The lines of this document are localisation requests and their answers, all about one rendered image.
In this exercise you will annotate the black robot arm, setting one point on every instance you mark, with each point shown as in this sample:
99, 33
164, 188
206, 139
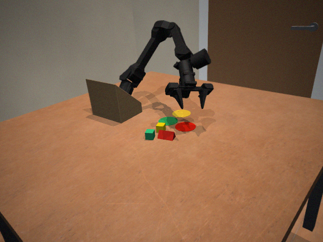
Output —
159, 33

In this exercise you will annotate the green circle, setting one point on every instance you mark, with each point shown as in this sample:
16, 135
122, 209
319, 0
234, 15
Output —
168, 120

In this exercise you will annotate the yellow circle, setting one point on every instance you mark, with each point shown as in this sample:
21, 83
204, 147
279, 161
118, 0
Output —
181, 113

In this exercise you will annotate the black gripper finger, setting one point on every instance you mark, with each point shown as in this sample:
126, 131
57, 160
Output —
202, 97
177, 94

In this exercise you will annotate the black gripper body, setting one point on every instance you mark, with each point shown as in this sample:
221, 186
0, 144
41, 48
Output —
188, 83

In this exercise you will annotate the green block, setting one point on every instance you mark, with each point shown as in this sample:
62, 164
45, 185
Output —
150, 134

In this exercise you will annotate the red circle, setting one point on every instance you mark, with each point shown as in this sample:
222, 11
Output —
185, 126

